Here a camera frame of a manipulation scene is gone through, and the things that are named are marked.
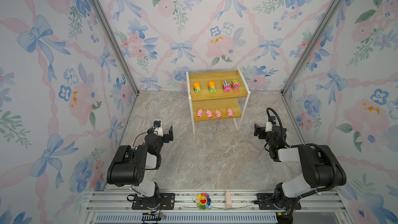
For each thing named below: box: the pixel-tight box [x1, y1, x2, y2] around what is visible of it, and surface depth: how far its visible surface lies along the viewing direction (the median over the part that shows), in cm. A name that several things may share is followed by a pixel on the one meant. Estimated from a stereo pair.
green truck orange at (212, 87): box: [208, 80, 217, 94], surface depth 75 cm
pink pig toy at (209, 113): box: [206, 109, 213, 119], surface depth 87 cm
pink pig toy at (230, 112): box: [226, 107, 234, 118], surface depth 87 cm
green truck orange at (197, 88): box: [193, 81, 202, 95], surface depth 75 cm
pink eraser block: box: [225, 190, 232, 208], surface depth 74 cm
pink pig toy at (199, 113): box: [196, 108, 204, 118], surface depth 87 cm
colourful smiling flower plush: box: [195, 192, 212, 210], surface depth 75 cm
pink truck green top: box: [230, 78, 240, 91], surface depth 76 cm
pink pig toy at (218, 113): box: [215, 108, 222, 119], surface depth 87 cm
